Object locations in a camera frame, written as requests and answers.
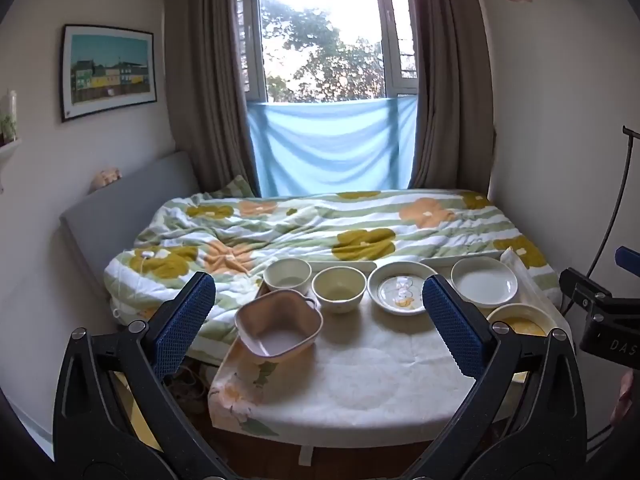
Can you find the white plate with yellow print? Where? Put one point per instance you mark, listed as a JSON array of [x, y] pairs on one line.
[[400, 290]]

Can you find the person's right hand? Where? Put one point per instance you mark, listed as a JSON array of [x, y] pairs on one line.
[[627, 397]]

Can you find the cream bowl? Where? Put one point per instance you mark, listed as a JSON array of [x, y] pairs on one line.
[[339, 290]]

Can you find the small plush toy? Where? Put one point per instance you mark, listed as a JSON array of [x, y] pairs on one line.
[[106, 179]]

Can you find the floral white tablecloth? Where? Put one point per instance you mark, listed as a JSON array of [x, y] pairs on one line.
[[370, 370]]

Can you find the brown curtain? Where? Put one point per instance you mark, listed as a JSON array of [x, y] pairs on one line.
[[205, 85], [452, 85]]

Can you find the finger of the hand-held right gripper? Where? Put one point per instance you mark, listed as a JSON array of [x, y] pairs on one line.
[[629, 258], [582, 285]]

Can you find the framed picture of houses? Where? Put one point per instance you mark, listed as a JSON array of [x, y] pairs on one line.
[[107, 72]]

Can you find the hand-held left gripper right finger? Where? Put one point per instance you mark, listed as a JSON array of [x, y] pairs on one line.
[[450, 327]]

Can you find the black stand pole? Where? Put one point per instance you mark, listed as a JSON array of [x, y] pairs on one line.
[[612, 210]]

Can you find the white bowl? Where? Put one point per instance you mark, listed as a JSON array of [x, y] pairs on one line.
[[286, 275]]

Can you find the grey padded headboard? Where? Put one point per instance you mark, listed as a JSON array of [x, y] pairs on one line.
[[125, 205]]

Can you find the window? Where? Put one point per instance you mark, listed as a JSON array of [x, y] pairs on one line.
[[325, 30]]

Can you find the floral striped blanket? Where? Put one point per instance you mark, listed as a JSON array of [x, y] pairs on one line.
[[320, 232]]

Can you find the pink square baking dish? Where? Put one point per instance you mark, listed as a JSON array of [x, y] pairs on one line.
[[277, 330]]

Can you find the yellow-lined bowl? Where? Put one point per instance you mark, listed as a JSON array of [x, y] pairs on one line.
[[522, 322]]

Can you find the light blue cloth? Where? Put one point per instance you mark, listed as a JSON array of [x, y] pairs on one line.
[[330, 145]]

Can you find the plain white plate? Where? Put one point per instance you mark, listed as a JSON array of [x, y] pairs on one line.
[[484, 282]]

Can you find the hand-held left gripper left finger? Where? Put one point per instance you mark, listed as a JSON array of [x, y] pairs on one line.
[[185, 322]]

